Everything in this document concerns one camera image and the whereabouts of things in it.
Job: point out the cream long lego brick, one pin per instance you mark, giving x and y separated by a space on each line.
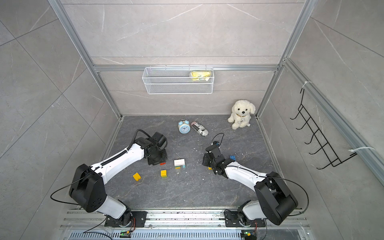
179 162

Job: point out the blue alarm clock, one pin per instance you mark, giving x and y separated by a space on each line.
184 126

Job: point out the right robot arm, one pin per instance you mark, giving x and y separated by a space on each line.
275 201

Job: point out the yellow lego brick near left arm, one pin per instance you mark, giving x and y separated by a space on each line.
137 176

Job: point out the white wire mesh basket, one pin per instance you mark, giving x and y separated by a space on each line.
176 80

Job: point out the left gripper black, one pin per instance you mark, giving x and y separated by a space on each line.
164 159

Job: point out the aluminium mounting rail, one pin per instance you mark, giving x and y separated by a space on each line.
206 218

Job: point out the black wire hook rack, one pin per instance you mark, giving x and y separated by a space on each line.
318 136

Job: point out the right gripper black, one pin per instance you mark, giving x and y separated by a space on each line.
205 159

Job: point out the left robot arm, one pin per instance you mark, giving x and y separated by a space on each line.
88 185

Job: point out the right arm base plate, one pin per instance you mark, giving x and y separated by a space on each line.
235 220

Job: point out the yellow sponge in basket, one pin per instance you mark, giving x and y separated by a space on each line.
200 75

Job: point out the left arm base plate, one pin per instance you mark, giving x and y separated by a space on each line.
132 219

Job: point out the white plush dog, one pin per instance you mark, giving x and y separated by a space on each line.
242 112

